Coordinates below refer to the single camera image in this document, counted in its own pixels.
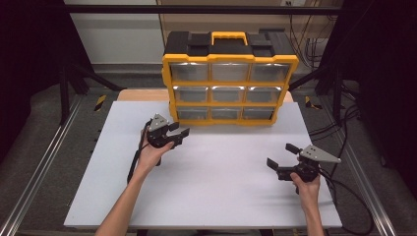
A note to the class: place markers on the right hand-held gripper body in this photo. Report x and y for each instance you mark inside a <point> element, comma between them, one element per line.
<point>309,164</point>

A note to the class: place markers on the black metal stand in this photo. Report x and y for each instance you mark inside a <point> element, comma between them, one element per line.
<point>337,95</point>
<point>64,95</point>

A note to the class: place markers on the person's right hand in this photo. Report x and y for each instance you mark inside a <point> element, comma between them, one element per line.
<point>308,190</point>

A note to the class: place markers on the black curtain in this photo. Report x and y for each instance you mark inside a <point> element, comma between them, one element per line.
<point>26,49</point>
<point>393,65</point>

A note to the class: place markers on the wooden board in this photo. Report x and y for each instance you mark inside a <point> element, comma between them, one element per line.
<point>144,95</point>

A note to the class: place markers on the yellow black drawer organizer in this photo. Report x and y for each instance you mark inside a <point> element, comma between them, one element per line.
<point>229,49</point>

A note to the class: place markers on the beige cabinet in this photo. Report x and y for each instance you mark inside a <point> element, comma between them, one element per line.
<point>246,23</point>

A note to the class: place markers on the set of clear organizer drawers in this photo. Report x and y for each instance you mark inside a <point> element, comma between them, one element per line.
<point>229,72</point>

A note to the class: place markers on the yellow black hazard tape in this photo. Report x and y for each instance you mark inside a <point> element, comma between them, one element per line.
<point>100,102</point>
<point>309,102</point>

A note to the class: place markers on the person's left hand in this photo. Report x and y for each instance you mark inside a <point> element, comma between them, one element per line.
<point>150,157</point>

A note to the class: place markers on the clear plastic drawer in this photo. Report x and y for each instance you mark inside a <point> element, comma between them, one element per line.
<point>192,113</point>

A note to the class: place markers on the black horizontal bar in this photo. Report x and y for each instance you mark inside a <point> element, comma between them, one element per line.
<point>131,9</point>

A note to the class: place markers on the aluminium rail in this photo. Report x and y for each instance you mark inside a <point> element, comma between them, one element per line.
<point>39,168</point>
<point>382,216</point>

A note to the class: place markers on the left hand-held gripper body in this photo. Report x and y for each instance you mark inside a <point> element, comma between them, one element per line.
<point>158,134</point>

